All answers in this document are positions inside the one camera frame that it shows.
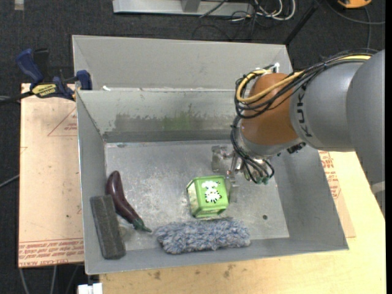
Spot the purple toy eggplant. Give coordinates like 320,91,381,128
105,170,153,233

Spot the green printed box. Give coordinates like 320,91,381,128
186,175,231,219

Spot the black cylinder on white bracket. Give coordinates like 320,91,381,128
286,141,307,155

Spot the brown cardboard board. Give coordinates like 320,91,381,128
18,83,358,269

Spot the dark grey flat block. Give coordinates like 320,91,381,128
89,194,127,260

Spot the grey metal bin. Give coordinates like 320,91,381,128
72,34,350,276

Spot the blue-grey fluffy cloth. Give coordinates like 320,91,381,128
154,216,252,255

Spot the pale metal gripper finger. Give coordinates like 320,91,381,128
211,145,230,172
226,170,239,204

